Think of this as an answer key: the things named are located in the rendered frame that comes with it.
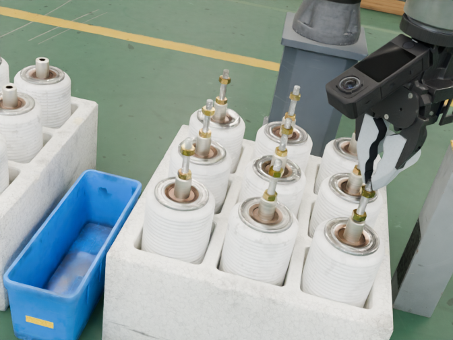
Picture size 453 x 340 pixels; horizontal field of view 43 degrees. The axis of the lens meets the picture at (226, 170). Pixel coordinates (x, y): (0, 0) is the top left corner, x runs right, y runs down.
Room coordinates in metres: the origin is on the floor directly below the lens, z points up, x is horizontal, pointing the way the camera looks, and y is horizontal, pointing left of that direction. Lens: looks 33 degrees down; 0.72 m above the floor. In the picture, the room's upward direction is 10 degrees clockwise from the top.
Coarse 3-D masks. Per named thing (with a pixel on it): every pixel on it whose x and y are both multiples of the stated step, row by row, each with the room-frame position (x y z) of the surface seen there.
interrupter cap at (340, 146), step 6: (342, 138) 0.88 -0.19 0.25; (348, 138) 0.88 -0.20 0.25; (336, 144) 0.85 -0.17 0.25; (342, 144) 0.86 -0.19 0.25; (348, 144) 0.86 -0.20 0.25; (336, 150) 0.83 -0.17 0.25; (342, 150) 0.84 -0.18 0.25; (348, 150) 0.85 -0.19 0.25; (342, 156) 0.82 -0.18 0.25; (348, 156) 0.82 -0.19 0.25; (354, 156) 0.83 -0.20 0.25
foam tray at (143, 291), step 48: (144, 192) 0.72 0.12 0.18; (384, 192) 0.85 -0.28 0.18; (384, 240) 0.71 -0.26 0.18; (144, 288) 0.57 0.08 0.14; (192, 288) 0.56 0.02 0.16; (240, 288) 0.56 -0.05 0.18; (288, 288) 0.57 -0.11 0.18; (384, 288) 0.61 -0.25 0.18; (144, 336) 0.56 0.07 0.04; (192, 336) 0.56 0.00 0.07; (240, 336) 0.55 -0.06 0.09; (288, 336) 0.54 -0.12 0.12; (336, 336) 0.54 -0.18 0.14; (384, 336) 0.53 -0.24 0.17
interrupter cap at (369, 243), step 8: (328, 224) 0.63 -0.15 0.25; (336, 224) 0.63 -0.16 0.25; (344, 224) 0.64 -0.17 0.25; (328, 232) 0.61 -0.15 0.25; (336, 232) 0.62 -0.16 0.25; (368, 232) 0.63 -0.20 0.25; (328, 240) 0.60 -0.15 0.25; (336, 240) 0.60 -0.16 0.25; (344, 240) 0.61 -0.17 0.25; (360, 240) 0.61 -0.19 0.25; (368, 240) 0.61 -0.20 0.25; (376, 240) 0.61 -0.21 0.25; (336, 248) 0.58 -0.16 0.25; (344, 248) 0.59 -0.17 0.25; (352, 248) 0.59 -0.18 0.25; (360, 248) 0.59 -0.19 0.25; (368, 248) 0.59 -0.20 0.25; (376, 248) 0.60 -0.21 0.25
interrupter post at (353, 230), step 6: (348, 222) 0.61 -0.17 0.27; (354, 222) 0.61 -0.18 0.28; (360, 222) 0.61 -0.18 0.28; (348, 228) 0.61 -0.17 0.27; (354, 228) 0.60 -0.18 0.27; (360, 228) 0.61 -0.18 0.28; (348, 234) 0.61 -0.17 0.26; (354, 234) 0.60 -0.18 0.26; (360, 234) 0.61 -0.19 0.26; (348, 240) 0.61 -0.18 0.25; (354, 240) 0.60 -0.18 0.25
